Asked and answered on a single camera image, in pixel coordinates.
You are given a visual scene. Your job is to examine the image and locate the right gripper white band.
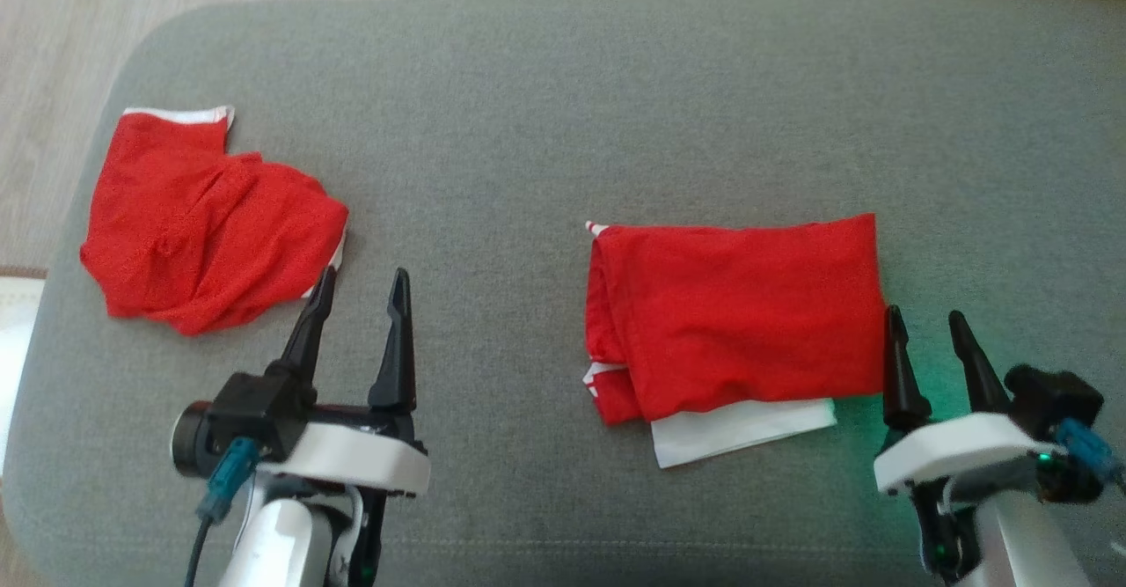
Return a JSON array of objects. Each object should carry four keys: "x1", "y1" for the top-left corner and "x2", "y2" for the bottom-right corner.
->
[{"x1": 873, "y1": 303, "x2": 1106, "y2": 584}]

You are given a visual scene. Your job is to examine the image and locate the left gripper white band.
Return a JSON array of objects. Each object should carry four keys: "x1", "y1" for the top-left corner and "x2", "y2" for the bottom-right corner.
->
[{"x1": 171, "y1": 265, "x2": 433, "y2": 500}]

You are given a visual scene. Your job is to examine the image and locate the red basketball shorts white stripe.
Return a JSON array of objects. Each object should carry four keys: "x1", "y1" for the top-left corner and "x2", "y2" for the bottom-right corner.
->
[{"x1": 78, "y1": 105, "x2": 351, "y2": 338}]

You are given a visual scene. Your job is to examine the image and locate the red basketball jersey white sleeves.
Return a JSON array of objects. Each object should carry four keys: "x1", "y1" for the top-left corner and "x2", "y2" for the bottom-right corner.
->
[{"x1": 581, "y1": 212, "x2": 888, "y2": 470}]

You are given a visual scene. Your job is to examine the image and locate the grey fabric sofa seat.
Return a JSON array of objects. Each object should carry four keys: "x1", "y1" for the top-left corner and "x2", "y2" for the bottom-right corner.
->
[{"x1": 0, "y1": 0, "x2": 1126, "y2": 587}]

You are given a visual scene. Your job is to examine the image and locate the white basket with brown trim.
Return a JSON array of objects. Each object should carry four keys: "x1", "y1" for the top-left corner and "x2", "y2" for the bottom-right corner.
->
[{"x1": 0, "y1": 266, "x2": 50, "y2": 484}]

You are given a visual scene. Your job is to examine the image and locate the right black cable teal plug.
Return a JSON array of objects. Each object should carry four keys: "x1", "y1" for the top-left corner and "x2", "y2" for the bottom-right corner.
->
[{"x1": 1054, "y1": 417, "x2": 1126, "y2": 486}]

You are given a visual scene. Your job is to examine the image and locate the black cable teal plug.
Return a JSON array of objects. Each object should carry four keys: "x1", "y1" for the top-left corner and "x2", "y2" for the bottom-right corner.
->
[
  {"x1": 183, "y1": 435, "x2": 263, "y2": 587},
  {"x1": 1054, "y1": 417, "x2": 1126, "y2": 486}
]

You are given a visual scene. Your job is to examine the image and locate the left black cable teal plug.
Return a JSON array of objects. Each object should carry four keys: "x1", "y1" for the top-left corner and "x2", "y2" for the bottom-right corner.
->
[{"x1": 183, "y1": 435, "x2": 263, "y2": 587}]

